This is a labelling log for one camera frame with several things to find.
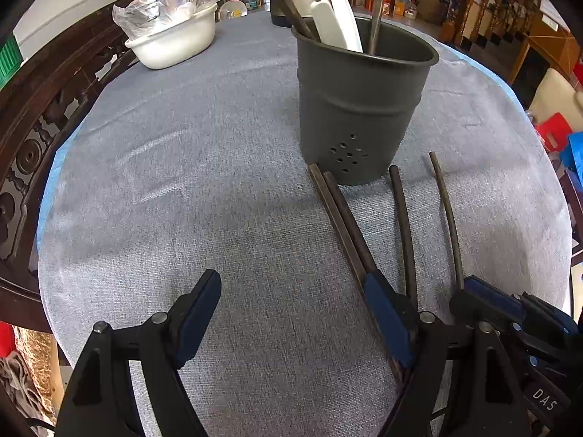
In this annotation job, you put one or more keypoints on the blue plastic object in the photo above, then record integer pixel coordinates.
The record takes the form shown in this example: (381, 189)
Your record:
(574, 154)

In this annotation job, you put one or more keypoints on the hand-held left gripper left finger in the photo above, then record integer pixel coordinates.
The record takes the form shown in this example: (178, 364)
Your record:
(196, 318)

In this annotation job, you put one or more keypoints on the carved wooden sideboard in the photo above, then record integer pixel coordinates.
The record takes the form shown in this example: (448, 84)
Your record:
(41, 136)

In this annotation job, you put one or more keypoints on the brown rag cloth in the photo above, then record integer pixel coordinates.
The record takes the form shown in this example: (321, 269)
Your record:
(18, 387)

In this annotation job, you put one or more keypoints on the green thermos jug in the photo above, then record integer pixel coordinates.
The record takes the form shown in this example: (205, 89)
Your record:
(9, 59)

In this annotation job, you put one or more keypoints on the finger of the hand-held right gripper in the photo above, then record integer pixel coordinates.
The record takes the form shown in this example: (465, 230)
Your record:
(492, 314)
(496, 293)

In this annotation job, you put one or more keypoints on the white plastic basin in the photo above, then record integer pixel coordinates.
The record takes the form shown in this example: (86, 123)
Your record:
(173, 41)

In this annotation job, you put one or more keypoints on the beige upholstered chair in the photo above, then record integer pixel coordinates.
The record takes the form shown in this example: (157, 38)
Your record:
(555, 95)

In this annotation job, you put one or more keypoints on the wooden staircase railing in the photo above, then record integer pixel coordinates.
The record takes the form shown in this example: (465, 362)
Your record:
(492, 18)

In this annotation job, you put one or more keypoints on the grey metal utensil holder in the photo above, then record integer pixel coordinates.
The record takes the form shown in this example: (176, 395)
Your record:
(360, 109)

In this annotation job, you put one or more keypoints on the grey tablecloth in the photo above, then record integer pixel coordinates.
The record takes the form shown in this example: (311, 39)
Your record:
(205, 191)

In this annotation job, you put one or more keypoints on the brown speckled sack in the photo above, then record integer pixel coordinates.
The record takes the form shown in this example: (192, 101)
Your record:
(38, 359)

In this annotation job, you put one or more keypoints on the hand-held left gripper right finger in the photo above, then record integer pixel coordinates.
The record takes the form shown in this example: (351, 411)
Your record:
(387, 314)

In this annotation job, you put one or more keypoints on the white plastic spoon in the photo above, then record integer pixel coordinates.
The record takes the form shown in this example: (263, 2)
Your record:
(346, 13)
(328, 22)

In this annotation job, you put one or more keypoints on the white electric fan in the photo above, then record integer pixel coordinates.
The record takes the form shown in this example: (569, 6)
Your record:
(231, 10)

